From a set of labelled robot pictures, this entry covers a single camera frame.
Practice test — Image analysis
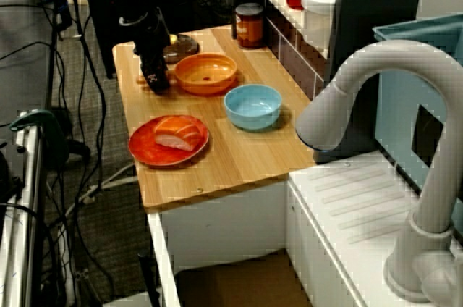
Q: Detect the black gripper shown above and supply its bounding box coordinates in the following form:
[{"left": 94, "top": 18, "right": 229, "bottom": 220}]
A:
[{"left": 122, "top": 8, "right": 171, "bottom": 95}]

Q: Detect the brown lid with yellow knob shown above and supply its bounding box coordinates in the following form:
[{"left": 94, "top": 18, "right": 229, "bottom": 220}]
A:
[{"left": 158, "top": 33, "right": 200, "bottom": 65}]

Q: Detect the orange toy frying pan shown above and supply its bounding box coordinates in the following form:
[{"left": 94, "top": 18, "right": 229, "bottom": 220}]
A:
[{"left": 137, "top": 52, "right": 239, "bottom": 97}]

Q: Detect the toy salmon sushi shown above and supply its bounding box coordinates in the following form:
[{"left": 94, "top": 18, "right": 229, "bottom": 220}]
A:
[{"left": 154, "top": 115, "right": 203, "bottom": 151}]

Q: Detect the red-orange plate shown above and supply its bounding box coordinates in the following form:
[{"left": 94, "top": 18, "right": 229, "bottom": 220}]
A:
[{"left": 128, "top": 114, "right": 210, "bottom": 169}]

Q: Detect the light blue bowl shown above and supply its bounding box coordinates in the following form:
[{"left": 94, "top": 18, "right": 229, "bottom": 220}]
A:
[{"left": 223, "top": 84, "right": 283, "bottom": 133}]

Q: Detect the brown beans can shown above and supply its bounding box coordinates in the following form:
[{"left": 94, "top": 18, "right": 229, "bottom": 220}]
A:
[{"left": 234, "top": 2, "right": 265, "bottom": 49}]

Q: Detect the white lidded plastic container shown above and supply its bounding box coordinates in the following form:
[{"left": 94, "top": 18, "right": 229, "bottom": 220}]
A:
[{"left": 300, "top": 0, "right": 339, "bottom": 51}]

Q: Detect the dark equipment box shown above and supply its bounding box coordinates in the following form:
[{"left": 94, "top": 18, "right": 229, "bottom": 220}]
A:
[{"left": 0, "top": 151, "right": 22, "bottom": 206}]

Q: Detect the brown cardboard sheet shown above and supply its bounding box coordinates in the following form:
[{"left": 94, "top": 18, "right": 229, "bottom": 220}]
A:
[{"left": 175, "top": 251, "right": 312, "bottom": 307}]

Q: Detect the white toy sink unit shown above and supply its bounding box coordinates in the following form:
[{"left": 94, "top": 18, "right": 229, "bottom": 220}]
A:
[{"left": 146, "top": 151, "right": 463, "bottom": 307}]

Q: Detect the teal plastic bin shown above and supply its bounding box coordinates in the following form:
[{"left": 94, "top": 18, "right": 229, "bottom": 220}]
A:
[{"left": 372, "top": 13, "right": 463, "bottom": 221}]

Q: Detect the grey toy faucet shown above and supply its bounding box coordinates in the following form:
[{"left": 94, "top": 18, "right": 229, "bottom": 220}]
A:
[{"left": 294, "top": 38, "right": 463, "bottom": 304}]

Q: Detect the white floor cable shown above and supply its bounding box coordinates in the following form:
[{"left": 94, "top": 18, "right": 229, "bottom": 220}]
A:
[{"left": 64, "top": 161, "right": 140, "bottom": 217}]

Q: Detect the aluminium frame rail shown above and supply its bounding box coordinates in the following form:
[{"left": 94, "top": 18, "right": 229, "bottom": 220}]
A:
[{"left": 0, "top": 111, "right": 48, "bottom": 307}]

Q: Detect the dark grey post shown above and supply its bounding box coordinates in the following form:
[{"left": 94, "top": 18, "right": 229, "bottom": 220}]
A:
[{"left": 323, "top": 0, "right": 426, "bottom": 163}]

